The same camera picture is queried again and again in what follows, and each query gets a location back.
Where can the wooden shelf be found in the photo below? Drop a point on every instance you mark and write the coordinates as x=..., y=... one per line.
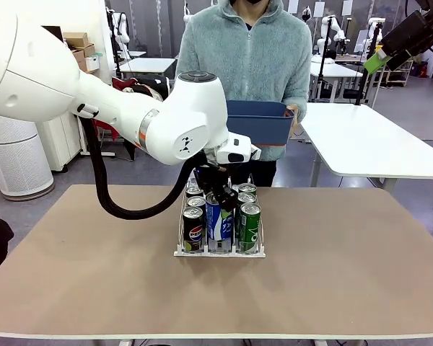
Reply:
x=404, y=77

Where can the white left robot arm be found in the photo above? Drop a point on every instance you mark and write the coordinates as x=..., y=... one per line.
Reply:
x=39, y=72

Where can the blue Pocari Sweat can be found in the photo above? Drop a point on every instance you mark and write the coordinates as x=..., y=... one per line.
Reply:
x=214, y=223

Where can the black tripod stand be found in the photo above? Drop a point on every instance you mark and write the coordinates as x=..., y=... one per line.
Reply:
x=364, y=83

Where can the blue plastic bin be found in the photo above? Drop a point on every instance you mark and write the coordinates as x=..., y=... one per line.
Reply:
x=260, y=126

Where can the white air purifier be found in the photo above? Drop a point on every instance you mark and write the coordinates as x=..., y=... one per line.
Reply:
x=18, y=162

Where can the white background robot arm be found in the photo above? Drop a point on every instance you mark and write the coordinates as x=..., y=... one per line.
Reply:
x=326, y=29
x=373, y=25
x=122, y=29

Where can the red and black clothes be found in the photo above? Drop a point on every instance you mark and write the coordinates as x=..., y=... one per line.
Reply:
x=137, y=88

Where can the white background table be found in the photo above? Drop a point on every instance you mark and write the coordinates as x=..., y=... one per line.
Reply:
x=148, y=65
x=332, y=70

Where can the white wall paper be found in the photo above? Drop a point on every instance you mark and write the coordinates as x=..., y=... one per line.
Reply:
x=293, y=6
x=319, y=9
x=347, y=7

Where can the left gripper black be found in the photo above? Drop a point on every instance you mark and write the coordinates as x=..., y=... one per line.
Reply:
x=213, y=178

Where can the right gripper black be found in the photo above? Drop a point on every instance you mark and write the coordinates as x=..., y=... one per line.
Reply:
x=429, y=29

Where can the small white box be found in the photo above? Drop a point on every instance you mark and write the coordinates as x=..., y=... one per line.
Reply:
x=92, y=63

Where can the person in teal fleece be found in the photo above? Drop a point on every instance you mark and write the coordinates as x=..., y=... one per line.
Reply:
x=245, y=54

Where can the red fire extinguisher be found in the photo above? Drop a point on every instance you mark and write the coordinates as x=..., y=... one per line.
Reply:
x=423, y=70

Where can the white side table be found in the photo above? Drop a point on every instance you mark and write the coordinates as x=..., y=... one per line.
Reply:
x=375, y=144

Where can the brown cardboard box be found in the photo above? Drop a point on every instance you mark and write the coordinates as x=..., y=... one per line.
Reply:
x=88, y=50
x=78, y=56
x=75, y=39
x=83, y=66

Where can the white clothes rack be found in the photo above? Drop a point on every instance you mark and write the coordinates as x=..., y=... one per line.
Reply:
x=97, y=154

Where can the person's left forearm teal sleeve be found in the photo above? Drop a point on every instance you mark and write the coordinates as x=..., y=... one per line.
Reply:
x=305, y=104

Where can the person's left hand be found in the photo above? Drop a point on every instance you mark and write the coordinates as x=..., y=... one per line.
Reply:
x=296, y=113

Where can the white cabinet desk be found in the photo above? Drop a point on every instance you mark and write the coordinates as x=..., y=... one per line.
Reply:
x=59, y=144

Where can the clear plastic can dispenser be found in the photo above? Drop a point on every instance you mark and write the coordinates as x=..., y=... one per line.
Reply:
x=220, y=254

